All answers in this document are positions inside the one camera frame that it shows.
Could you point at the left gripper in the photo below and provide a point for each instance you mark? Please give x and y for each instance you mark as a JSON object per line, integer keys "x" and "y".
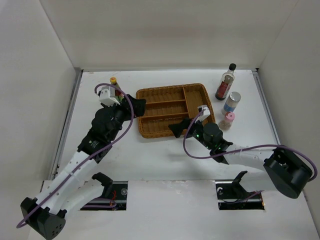
{"x": 138, "y": 106}

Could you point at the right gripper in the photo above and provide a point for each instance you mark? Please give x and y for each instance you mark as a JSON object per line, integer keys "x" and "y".
{"x": 177, "y": 128}

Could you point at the yellow-capped sauce bottle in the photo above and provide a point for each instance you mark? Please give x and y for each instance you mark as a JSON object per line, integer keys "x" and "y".
{"x": 118, "y": 94}

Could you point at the dark soy sauce bottle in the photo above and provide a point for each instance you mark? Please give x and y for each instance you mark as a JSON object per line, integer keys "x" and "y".
{"x": 226, "y": 82}

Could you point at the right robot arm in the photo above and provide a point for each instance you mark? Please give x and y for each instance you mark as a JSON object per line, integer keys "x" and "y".
{"x": 279, "y": 167}

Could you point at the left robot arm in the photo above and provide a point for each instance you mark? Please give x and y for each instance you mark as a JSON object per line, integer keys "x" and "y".
{"x": 77, "y": 184}

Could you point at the brown wicker divided basket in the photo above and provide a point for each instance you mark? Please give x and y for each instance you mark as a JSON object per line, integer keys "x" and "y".
{"x": 168, "y": 105}

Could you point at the pink-capped spice shaker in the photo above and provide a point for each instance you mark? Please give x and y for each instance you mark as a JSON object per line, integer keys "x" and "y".
{"x": 227, "y": 121}

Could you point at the silver-capped white spice jar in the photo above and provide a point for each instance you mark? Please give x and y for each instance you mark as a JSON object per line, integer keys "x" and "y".
{"x": 231, "y": 102}

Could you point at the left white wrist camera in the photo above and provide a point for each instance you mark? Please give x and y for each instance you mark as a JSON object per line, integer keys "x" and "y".
{"x": 107, "y": 96}

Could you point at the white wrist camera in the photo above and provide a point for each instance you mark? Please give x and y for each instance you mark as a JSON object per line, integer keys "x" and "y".
{"x": 204, "y": 112}
{"x": 107, "y": 96}

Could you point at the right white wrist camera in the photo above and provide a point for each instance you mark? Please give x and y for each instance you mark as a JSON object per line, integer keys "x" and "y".
{"x": 204, "y": 112}

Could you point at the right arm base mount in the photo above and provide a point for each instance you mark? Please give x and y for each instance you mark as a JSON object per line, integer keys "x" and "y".
{"x": 232, "y": 196}

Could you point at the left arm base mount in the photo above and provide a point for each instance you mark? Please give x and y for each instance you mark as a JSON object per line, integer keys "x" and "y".
{"x": 113, "y": 197}

